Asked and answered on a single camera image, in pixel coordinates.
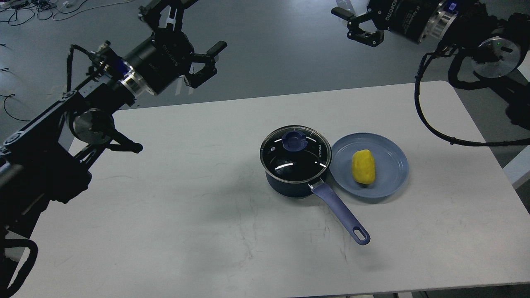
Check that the glass pot lid blue knob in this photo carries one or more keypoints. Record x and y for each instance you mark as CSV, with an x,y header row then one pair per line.
x,y
295,154

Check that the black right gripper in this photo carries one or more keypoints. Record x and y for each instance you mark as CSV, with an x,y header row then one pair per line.
x,y
407,18

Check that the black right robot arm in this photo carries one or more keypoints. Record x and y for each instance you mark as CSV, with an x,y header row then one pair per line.
x,y
484,49

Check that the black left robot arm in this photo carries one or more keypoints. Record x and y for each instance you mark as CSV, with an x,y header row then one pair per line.
x,y
49,158

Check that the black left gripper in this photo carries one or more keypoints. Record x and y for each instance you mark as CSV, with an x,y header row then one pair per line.
x,y
165,56

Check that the light blue plate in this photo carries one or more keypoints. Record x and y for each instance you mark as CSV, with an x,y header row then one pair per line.
x,y
392,168

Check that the dark blue saucepan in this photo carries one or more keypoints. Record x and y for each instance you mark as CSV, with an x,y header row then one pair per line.
x,y
321,189

